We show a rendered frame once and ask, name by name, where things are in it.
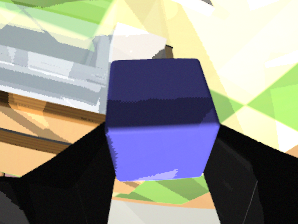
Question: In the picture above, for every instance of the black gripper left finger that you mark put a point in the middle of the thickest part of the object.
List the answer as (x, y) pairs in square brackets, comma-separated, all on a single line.
[(74, 187)]

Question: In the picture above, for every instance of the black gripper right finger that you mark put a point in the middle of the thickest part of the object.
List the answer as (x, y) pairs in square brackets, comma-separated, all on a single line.
[(250, 182)]

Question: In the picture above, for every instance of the small blue block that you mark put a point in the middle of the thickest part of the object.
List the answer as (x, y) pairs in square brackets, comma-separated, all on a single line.
[(160, 119)]

